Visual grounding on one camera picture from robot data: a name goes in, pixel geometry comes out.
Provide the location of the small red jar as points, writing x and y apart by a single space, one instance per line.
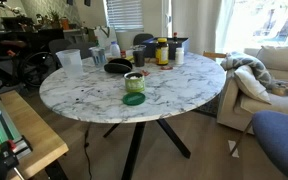
123 54

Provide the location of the white tote bag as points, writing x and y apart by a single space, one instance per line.
104 36

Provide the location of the beige curtain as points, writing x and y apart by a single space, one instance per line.
194 23

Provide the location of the navy blue box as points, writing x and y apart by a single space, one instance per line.
149 50

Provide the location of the silver green metal rail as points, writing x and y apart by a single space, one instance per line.
7 130

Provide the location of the black glasses case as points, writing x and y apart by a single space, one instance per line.
118 66

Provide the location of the small white pill bottle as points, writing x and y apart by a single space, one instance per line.
179 55

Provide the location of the potted green plant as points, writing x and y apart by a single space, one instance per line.
54 18

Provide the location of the white bottle blue cap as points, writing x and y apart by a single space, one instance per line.
115 50

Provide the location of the clear plastic container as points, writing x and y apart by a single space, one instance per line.
71 63

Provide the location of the black red clamp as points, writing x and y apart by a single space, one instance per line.
5 160

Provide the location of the small red item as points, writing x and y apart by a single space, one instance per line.
145 72
166 68

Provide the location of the blue upholstered chair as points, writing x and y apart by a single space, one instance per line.
280 140

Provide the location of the black bicycle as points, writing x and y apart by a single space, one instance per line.
34 68

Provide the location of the orange vase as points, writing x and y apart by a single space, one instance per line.
65 23

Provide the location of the white paper scrap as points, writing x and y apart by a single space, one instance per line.
233 148

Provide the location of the narrow white window blind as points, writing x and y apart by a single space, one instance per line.
124 15

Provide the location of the green round lid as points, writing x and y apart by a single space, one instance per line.
134 99

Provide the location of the black table base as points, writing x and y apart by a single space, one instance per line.
134 146

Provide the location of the grey white patterned blanket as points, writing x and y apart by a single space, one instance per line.
250 63

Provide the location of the yellow flat item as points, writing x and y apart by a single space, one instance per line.
129 58

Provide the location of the dark patterned rug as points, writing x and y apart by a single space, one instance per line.
210 106

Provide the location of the red capped sauce bottle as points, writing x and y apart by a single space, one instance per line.
175 37

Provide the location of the white pillow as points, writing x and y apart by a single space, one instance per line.
250 85

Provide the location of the grey upholstered chair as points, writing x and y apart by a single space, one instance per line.
84 48
59 45
142 38

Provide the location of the glass jar with green contents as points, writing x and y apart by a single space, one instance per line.
134 83

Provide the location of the wooden chair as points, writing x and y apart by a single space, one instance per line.
214 55

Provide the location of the dark filled plastic cup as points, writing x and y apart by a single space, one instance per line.
139 57

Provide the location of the amber bottle yellow lid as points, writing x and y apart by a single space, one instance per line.
162 53

